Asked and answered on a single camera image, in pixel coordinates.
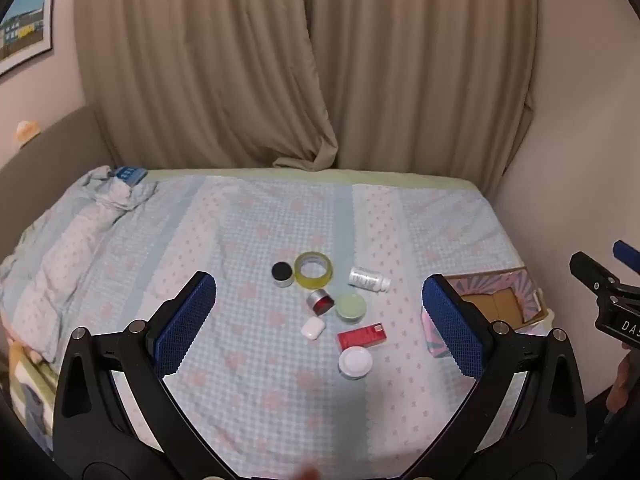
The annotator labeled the person's right hand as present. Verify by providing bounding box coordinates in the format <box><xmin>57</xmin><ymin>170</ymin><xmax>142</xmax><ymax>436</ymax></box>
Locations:
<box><xmin>606</xmin><ymin>345</ymin><xmax>633</xmax><ymax>413</ymax></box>

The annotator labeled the beige curtain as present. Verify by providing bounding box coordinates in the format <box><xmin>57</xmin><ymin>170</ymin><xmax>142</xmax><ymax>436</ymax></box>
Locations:
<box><xmin>75</xmin><ymin>0</ymin><xmax>338</xmax><ymax>171</ymax></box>
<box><xmin>272</xmin><ymin>0</ymin><xmax>538</xmax><ymax>196</ymax></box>

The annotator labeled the pale green bed sheet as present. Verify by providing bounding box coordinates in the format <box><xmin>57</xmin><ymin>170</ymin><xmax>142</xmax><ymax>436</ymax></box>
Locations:
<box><xmin>145</xmin><ymin>167</ymin><xmax>481</xmax><ymax>192</ymax></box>

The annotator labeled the clear yellowish tape roll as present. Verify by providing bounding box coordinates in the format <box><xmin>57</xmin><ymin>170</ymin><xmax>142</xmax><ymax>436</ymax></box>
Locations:
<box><xmin>294</xmin><ymin>251</ymin><xmax>333</xmax><ymax>290</ymax></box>

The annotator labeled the pink patterned cardboard box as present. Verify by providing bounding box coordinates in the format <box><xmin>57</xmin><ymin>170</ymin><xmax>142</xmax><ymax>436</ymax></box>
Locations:
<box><xmin>422</xmin><ymin>266</ymin><xmax>551</xmax><ymax>358</ymax></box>

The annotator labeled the framed wall picture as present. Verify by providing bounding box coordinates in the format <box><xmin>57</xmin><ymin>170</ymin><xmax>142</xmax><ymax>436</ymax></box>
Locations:
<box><xmin>0</xmin><ymin>0</ymin><xmax>58</xmax><ymax>78</ymax></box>

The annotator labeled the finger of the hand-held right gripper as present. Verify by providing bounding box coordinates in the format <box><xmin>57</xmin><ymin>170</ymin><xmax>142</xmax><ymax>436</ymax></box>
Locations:
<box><xmin>570</xmin><ymin>251</ymin><xmax>625</xmax><ymax>306</ymax></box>
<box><xmin>612</xmin><ymin>240</ymin><xmax>640</xmax><ymax>278</ymax></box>

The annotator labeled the black lid round tin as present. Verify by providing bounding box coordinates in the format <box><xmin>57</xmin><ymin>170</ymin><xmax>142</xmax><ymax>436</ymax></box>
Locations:
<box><xmin>271</xmin><ymin>261</ymin><xmax>295</xmax><ymax>288</ymax></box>

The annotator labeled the white round jar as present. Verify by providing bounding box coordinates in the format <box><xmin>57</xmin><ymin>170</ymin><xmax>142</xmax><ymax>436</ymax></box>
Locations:
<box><xmin>338</xmin><ymin>346</ymin><xmax>374</xmax><ymax>381</ymax></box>

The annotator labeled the small red box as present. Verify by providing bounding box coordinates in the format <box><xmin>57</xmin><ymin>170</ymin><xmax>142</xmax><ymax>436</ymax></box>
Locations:
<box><xmin>336</xmin><ymin>324</ymin><xmax>387</xmax><ymax>353</ymax></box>

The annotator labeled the red and silver tin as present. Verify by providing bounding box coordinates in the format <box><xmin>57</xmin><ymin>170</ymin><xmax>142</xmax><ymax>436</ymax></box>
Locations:
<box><xmin>306</xmin><ymin>288</ymin><xmax>335</xmax><ymax>316</ymax></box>

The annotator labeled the white earbuds case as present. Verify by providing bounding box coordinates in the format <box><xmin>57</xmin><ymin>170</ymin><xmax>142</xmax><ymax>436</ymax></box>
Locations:
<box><xmin>301</xmin><ymin>316</ymin><xmax>327</xmax><ymax>342</ymax></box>

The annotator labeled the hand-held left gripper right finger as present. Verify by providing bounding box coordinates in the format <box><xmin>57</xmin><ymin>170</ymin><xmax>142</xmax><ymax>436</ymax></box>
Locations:
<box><xmin>400</xmin><ymin>274</ymin><xmax>587</xmax><ymax>480</ymax></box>

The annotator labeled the pale green round jar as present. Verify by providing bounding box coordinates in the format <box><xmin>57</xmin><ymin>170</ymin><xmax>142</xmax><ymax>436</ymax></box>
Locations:
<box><xmin>335</xmin><ymin>293</ymin><xmax>366</xmax><ymax>323</ymax></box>

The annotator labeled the small blue packet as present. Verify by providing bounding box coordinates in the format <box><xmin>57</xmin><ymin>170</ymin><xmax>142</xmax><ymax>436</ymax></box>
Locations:
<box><xmin>114</xmin><ymin>165</ymin><xmax>148</xmax><ymax>185</ymax></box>

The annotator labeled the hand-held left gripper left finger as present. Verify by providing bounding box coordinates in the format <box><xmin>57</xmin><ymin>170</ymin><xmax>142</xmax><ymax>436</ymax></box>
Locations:
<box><xmin>52</xmin><ymin>271</ymin><xmax>236</xmax><ymax>480</ymax></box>

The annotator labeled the blue and pink checked blanket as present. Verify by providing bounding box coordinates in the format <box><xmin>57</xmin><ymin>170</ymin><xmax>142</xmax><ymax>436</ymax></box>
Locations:
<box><xmin>0</xmin><ymin>165</ymin><xmax>531</xmax><ymax>480</ymax></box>

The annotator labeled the grey padded headboard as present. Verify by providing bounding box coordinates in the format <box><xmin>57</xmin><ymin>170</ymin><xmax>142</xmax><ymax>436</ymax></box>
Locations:
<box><xmin>0</xmin><ymin>105</ymin><xmax>121</xmax><ymax>271</ymax></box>

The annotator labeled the white pill bottle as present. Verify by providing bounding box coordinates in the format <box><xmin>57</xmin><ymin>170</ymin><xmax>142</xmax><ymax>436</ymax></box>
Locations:
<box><xmin>348</xmin><ymin>266</ymin><xmax>392</xmax><ymax>293</ymax></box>

